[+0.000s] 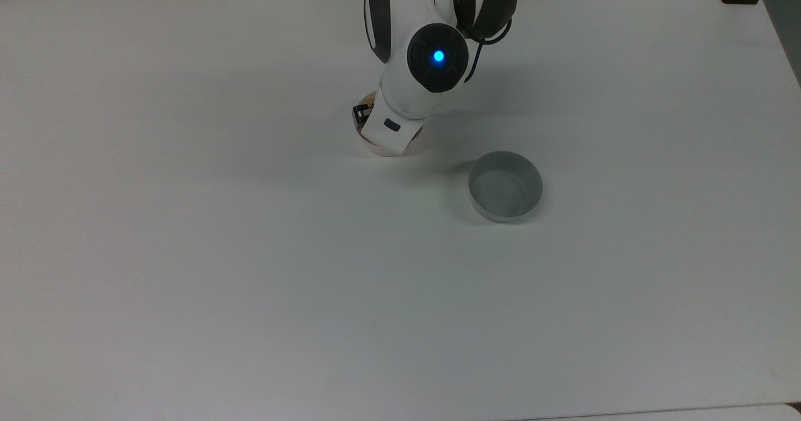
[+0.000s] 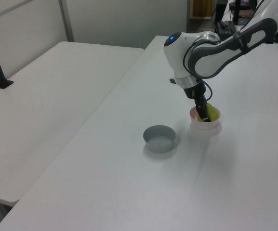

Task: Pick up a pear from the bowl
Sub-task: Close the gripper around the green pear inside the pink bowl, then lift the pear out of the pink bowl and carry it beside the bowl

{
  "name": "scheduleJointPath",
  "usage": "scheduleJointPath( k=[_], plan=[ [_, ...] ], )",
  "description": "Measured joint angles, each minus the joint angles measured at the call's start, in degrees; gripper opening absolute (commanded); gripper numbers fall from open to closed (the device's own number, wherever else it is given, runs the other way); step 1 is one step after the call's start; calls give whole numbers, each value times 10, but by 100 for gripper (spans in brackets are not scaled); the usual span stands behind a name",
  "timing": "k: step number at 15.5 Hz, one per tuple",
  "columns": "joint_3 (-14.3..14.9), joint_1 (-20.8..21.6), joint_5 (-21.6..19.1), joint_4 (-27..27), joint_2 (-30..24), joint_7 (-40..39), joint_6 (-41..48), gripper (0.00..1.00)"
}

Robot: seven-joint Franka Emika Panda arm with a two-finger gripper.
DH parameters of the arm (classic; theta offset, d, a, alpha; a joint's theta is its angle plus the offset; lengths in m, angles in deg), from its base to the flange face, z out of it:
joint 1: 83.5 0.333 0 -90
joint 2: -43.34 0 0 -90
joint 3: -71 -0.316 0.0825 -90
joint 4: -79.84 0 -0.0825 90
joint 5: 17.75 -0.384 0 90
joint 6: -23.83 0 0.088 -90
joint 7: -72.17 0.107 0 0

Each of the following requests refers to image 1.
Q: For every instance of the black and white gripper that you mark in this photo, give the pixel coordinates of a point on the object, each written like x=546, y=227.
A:
x=389, y=130

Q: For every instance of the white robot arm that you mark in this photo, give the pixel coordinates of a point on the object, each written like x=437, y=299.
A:
x=425, y=39

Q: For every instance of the pink bowl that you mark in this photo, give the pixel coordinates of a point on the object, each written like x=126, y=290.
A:
x=410, y=147

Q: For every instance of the grey bowl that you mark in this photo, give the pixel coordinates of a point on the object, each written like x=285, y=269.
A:
x=504, y=189

